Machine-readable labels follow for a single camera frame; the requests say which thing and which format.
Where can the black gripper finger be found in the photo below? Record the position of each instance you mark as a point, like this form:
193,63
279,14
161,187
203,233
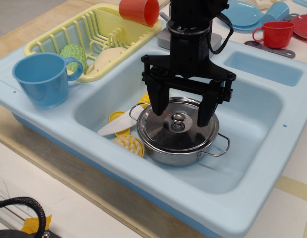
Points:
158,92
212,95

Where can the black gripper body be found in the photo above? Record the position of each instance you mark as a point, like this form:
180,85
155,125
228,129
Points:
188,66

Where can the stainless steel pot lid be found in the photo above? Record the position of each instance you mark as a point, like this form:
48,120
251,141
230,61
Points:
176,129

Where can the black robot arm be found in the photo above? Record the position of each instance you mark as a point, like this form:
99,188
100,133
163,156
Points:
199,13

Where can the grey toy faucet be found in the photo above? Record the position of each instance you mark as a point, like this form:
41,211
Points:
164,35

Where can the cream plastic plate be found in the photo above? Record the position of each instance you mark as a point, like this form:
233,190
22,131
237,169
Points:
104,58

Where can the yellow dish brush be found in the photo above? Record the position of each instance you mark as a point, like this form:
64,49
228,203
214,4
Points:
129,142

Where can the red cup in rack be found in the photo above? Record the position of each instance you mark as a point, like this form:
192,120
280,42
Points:
144,12

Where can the blue plates stack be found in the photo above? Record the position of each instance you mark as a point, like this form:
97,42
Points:
243,16

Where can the yellow dish drying rack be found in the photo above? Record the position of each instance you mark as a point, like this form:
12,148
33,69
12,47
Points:
96,29

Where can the grey plastic utensil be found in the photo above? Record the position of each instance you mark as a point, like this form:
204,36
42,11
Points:
283,52

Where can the red mug on table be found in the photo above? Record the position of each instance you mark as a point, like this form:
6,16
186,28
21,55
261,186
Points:
274,34

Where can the green toy fruit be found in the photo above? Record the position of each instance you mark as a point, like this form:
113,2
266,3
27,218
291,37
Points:
76,51

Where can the cream plastic item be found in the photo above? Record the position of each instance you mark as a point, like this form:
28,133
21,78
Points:
263,4

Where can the light blue toy sink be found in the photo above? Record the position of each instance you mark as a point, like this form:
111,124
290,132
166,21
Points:
224,191

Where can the blue cup on table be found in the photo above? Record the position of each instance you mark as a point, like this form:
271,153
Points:
278,11

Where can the blue plastic cup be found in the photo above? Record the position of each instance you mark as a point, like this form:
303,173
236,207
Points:
44,77

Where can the red plate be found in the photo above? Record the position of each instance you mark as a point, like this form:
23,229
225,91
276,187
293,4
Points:
300,25

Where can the yellow tape piece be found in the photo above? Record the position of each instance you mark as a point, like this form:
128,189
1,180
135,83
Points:
31,225

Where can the yellow handled toy knife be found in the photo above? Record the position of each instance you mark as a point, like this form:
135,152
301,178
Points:
120,121

